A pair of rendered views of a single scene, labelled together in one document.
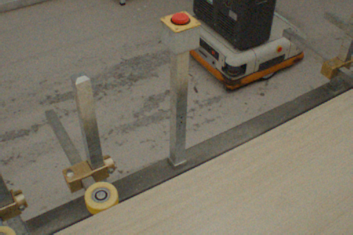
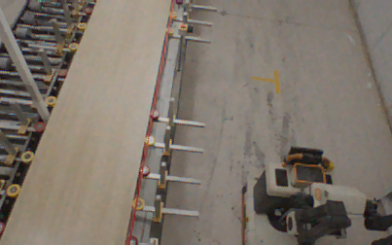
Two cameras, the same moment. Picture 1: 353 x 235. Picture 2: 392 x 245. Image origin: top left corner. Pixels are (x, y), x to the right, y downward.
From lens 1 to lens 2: 3.05 m
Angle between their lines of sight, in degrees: 69
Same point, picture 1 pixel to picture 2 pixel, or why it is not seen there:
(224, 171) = (156, 51)
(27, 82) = (306, 115)
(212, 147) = (177, 79)
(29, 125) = (272, 103)
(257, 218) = (139, 47)
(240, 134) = (175, 88)
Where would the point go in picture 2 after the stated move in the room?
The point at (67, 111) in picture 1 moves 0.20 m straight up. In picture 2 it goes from (273, 120) to (278, 110)
